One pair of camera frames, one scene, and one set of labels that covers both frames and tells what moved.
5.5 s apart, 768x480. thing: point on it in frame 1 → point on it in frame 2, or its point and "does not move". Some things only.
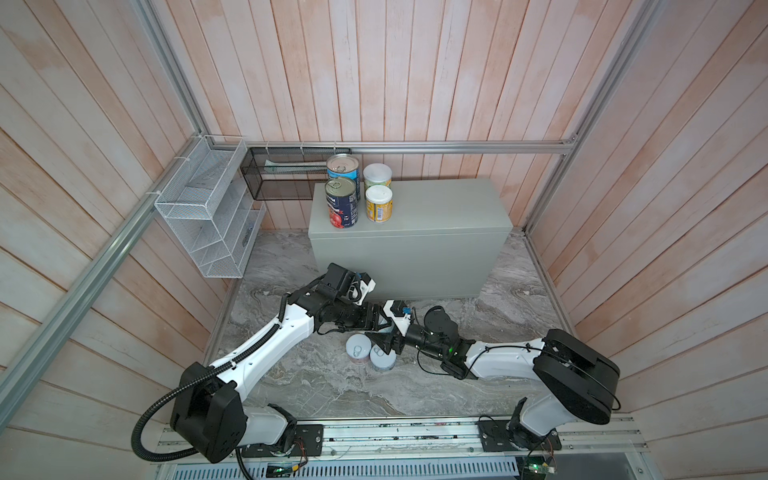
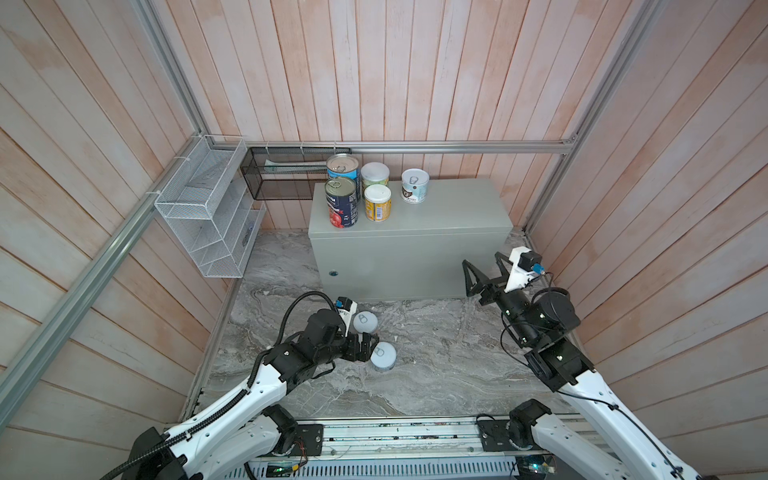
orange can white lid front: (379, 203) does not move
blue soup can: (345, 165) does not move
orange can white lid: (377, 174) does not move
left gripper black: (366, 323) → (365, 351)
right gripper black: (387, 340) → (482, 280)
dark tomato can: (342, 202) does not move
